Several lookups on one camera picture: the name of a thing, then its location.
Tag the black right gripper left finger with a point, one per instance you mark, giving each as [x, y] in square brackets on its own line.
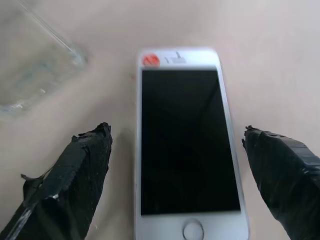
[67, 185]

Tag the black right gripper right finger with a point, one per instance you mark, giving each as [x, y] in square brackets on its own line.
[287, 180]

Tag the white smartphone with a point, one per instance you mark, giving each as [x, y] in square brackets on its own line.
[186, 140]

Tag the clear plastic container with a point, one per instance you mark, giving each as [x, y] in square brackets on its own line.
[37, 57]

